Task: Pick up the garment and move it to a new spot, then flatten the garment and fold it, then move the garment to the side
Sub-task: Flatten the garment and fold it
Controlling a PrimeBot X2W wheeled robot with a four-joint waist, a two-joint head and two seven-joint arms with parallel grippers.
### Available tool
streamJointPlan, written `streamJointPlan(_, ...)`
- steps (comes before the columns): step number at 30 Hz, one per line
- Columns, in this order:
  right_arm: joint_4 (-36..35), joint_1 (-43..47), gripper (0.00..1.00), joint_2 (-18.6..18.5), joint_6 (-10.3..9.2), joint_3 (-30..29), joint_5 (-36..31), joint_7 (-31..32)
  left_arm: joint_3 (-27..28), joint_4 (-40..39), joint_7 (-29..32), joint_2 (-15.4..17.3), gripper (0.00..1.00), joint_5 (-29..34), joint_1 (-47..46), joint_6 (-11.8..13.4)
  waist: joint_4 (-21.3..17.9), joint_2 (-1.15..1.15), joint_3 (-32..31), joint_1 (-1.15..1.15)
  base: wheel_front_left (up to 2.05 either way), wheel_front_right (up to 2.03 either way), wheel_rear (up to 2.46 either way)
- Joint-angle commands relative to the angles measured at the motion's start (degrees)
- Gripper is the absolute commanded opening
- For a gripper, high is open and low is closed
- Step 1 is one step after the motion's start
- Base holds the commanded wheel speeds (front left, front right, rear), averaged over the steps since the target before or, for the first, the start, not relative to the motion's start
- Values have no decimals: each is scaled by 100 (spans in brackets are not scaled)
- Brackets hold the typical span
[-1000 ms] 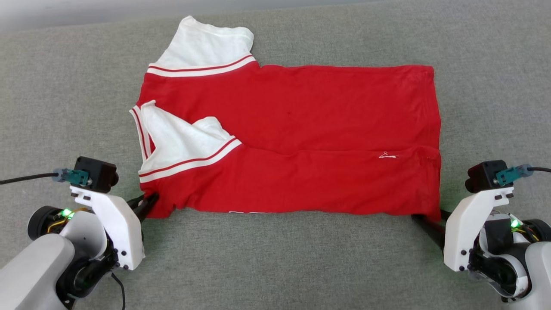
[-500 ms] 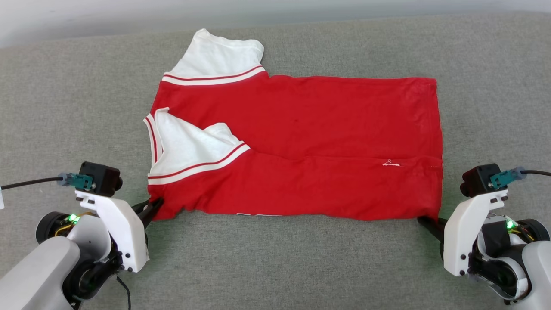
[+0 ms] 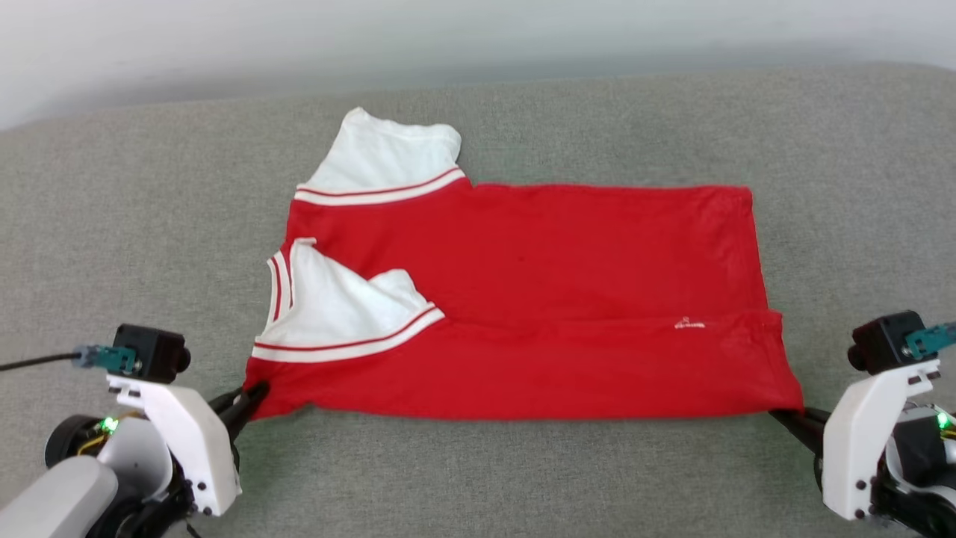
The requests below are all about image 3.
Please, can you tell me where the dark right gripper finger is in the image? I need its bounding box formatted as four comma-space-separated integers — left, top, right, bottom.
769, 407, 831, 457

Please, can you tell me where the black camera cable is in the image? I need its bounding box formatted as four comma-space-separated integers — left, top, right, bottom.
0, 344, 140, 374
904, 323, 956, 359

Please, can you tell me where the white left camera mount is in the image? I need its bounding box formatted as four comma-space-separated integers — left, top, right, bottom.
107, 374, 243, 517

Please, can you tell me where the black right camera cable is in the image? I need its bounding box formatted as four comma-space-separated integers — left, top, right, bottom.
904, 323, 956, 359

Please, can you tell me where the grey fabric sofa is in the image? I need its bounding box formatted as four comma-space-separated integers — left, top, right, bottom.
0, 64, 956, 538

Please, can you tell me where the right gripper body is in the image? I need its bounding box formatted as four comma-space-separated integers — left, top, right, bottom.
870, 403, 956, 538

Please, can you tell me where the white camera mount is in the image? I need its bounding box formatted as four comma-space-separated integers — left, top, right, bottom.
107, 374, 243, 517
822, 360, 942, 521

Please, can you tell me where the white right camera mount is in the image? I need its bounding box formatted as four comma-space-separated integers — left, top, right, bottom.
822, 360, 942, 521

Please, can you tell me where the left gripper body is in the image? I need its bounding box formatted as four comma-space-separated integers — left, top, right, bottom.
45, 415, 241, 538

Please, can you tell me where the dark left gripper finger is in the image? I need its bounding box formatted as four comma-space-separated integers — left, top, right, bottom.
209, 383, 264, 416
221, 384, 270, 443

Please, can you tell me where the red and white t-shirt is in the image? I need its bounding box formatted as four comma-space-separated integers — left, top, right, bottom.
243, 107, 805, 421

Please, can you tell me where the black left camera cable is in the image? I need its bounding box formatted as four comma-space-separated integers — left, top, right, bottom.
0, 344, 140, 374

